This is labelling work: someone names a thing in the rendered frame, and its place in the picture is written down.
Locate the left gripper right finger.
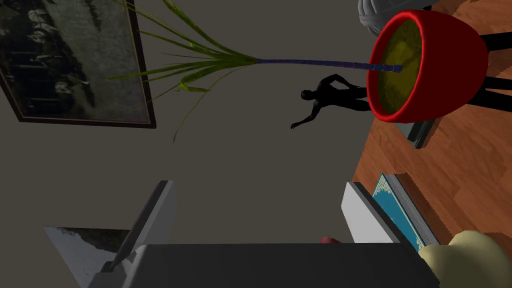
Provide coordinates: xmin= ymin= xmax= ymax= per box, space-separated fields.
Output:
xmin=340 ymin=181 xmax=401 ymax=244

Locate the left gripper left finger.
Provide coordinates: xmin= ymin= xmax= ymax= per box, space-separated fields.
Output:
xmin=108 ymin=180 xmax=177 ymax=273

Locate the teal book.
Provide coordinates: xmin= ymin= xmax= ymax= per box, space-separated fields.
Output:
xmin=371 ymin=172 xmax=441 ymax=253

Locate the grey glossy flat panel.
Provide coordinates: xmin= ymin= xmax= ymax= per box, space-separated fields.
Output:
xmin=43 ymin=226 xmax=131 ymax=288

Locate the brown wooden table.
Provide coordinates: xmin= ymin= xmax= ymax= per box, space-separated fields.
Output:
xmin=351 ymin=0 xmax=512 ymax=259

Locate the pale yellow rounded object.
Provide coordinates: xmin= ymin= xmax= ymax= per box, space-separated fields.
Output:
xmin=417 ymin=229 xmax=512 ymax=288

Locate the black human figure statue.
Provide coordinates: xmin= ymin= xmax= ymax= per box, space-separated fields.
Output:
xmin=290 ymin=73 xmax=436 ymax=150

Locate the green plant in red pot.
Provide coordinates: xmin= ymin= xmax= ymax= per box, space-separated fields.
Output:
xmin=107 ymin=0 xmax=512 ymax=144

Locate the pale grey ribbed round object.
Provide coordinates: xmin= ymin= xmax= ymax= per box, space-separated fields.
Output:
xmin=357 ymin=0 xmax=434 ymax=37

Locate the dark framed wall picture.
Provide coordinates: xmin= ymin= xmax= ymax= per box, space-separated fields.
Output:
xmin=0 ymin=0 xmax=157 ymax=130

